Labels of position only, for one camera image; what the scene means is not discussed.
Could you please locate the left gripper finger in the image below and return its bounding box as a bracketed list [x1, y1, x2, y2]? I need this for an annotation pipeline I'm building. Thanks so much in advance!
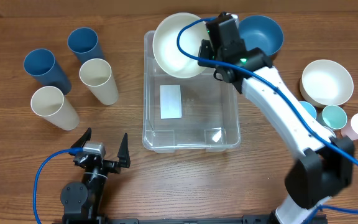
[71, 128, 91, 148]
[117, 133, 131, 168]

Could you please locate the cream tall cup front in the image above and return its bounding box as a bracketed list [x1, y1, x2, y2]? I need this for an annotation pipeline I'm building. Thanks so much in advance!
[30, 86, 80, 131]

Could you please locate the cream tall cup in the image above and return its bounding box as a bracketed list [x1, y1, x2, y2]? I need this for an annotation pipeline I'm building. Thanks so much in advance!
[30, 86, 80, 131]
[79, 58, 119, 105]

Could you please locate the cream bowl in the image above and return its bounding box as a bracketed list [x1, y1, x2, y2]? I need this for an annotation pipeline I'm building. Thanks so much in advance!
[152, 12, 209, 78]
[300, 59, 354, 108]

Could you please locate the light blue small cup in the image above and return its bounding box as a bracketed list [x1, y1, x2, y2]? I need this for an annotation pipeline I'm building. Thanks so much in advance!
[300, 101, 317, 119]

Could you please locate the mint green small cup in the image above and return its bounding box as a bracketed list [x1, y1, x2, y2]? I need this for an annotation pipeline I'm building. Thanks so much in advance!
[316, 105, 347, 131]

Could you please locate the grey small cup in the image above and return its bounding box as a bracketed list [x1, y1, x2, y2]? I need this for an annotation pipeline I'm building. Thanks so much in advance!
[323, 126, 336, 138]

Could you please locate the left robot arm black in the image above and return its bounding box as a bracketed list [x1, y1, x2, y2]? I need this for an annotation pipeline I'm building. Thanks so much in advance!
[60, 128, 131, 223]

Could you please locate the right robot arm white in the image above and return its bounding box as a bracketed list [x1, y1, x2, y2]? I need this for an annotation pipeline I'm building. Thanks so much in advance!
[198, 12, 355, 223]

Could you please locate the clear plastic storage container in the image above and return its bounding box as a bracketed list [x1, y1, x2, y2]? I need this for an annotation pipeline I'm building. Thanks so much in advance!
[142, 30, 241, 153]

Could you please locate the white label in container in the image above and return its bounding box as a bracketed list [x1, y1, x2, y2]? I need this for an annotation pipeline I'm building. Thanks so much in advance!
[160, 85, 182, 119]

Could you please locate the cream tall cup right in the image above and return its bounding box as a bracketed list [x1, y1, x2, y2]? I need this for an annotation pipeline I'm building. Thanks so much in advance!
[79, 58, 119, 105]

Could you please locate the dark blue tall cup left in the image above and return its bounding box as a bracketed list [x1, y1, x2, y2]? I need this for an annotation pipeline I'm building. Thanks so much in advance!
[24, 49, 71, 95]

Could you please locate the dark blue tall cup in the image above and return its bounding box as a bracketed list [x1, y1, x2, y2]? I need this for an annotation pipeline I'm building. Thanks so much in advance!
[67, 27, 104, 64]
[24, 49, 71, 95]

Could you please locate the dark blue tall cup rear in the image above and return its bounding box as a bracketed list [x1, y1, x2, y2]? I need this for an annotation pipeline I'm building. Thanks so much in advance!
[67, 27, 104, 64]

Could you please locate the left blue cable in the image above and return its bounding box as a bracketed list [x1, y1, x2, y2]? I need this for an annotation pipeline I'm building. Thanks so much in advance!
[32, 147, 84, 224]

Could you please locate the blue cable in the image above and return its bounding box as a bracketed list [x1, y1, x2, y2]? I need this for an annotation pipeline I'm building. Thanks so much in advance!
[176, 17, 358, 215]
[32, 147, 84, 224]

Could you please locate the right blue cable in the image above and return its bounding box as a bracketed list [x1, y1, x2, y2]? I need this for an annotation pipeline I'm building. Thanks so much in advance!
[176, 17, 358, 215]

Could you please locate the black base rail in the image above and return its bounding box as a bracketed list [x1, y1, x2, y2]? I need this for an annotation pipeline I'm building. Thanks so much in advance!
[52, 213, 328, 224]

